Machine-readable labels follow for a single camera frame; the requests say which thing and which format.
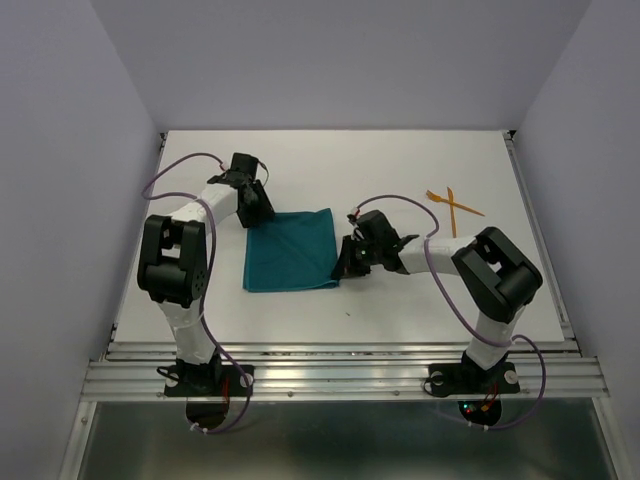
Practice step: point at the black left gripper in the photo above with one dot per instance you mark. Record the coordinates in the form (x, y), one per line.
(264, 208)

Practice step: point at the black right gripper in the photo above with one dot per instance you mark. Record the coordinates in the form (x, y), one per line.
(345, 265)

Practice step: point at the teal cloth napkin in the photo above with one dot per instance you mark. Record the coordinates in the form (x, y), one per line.
(296, 251)

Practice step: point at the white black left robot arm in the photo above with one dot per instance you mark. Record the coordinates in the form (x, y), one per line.
(175, 268)

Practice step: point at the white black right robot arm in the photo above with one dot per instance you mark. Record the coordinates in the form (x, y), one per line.
(498, 276)

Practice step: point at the orange plastic fork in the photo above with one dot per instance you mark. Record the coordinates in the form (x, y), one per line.
(439, 199)

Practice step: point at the orange plastic knife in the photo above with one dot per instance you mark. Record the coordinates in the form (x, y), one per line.
(451, 199)

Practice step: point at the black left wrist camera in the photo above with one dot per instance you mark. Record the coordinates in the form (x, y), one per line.
(245, 164)

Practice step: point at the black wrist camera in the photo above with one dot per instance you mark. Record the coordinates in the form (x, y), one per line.
(374, 227)
(245, 164)

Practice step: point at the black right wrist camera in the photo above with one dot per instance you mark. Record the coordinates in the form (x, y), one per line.
(374, 227)

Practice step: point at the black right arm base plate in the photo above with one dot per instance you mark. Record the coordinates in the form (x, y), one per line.
(446, 379)

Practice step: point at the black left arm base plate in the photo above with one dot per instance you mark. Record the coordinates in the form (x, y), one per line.
(206, 381)

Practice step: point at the aluminium front rail frame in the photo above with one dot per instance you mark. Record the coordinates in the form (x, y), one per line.
(322, 371)

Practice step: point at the aluminium right side rail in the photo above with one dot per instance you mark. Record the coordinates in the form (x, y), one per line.
(564, 321)

